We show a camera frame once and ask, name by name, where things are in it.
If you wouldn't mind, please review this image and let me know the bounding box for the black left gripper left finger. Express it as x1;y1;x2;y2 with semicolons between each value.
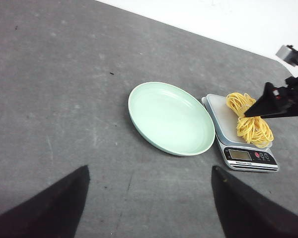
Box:
0;165;90;238

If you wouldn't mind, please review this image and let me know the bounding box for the yellow vermicelli noodle bundle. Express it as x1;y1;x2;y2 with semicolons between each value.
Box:
225;92;274;148

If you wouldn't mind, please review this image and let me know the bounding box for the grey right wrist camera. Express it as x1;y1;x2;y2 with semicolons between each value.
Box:
276;45;298;66

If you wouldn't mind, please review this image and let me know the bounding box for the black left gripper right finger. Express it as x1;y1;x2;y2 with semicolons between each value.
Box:
211;166;298;238

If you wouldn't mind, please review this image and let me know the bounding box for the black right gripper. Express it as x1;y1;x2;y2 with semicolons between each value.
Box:
244;77;298;119

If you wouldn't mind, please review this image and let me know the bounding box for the silver digital kitchen scale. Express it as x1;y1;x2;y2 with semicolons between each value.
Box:
201;94;279;172

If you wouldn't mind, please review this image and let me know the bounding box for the light green plate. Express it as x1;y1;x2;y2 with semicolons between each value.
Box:
128;82;215;156

